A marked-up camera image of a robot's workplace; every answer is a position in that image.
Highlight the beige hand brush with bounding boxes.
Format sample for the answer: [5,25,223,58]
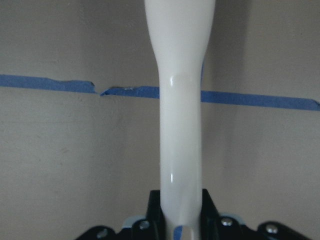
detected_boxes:
[144,0,216,240]

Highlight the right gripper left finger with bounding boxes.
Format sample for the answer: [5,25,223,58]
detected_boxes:
[77,190,165,240]

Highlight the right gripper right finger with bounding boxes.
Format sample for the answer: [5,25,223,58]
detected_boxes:
[200,188,309,240]

